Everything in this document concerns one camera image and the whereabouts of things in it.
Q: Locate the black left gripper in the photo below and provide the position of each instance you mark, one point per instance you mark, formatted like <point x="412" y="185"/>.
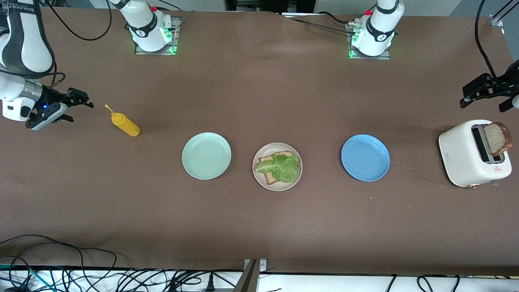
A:
<point x="504" y="83"/>

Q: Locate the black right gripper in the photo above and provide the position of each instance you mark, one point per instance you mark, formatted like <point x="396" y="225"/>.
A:
<point x="52" y="97"/>

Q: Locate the brown bread slice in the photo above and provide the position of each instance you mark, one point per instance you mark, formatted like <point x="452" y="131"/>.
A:
<point x="271" y="179"/>
<point x="495" y="139"/>

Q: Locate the green lettuce leaf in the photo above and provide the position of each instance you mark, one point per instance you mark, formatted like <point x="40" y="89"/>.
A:
<point x="284" y="168"/>

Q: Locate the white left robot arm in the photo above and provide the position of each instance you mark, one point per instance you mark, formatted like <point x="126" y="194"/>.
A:
<point x="379" y="32"/>

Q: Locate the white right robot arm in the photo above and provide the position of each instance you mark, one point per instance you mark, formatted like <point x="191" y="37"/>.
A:
<point x="28" y="44"/>

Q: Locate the blue plate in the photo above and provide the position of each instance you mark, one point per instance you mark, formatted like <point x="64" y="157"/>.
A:
<point x="365" y="157"/>

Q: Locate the mint green plate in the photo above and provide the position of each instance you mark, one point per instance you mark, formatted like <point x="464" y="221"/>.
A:
<point x="206" y="156"/>

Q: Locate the beige plate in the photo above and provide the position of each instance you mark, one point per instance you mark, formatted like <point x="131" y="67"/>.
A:
<point x="277" y="187"/>

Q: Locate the yellow mustard squeeze bottle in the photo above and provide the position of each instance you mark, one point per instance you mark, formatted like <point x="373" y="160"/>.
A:
<point x="126" y="125"/>

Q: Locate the white toaster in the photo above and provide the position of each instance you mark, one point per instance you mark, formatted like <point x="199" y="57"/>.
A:
<point x="460" y="158"/>

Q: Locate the brown table cover sheet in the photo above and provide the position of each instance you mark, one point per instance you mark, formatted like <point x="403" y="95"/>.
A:
<point x="259" y="223"/>

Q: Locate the black power plug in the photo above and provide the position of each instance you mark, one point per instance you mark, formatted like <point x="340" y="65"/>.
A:
<point x="209" y="284"/>

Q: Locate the black equipment behind table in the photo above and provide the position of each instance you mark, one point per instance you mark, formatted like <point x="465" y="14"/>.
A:
<point x="284" y="5"/>

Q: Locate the silver corner bracket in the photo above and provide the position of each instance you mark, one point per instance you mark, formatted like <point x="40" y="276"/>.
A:
<point x="496" y="21"/>

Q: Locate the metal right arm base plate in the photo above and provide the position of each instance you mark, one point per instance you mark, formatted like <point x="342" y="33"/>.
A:
<point x="140" y="50"/>

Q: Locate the grey metal post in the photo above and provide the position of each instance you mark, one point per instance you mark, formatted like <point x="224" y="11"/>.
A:
<point x="248" y="280"/>

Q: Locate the silver angle bracket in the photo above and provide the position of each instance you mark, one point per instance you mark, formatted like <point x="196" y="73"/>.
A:
<point x="262" y="265"/>

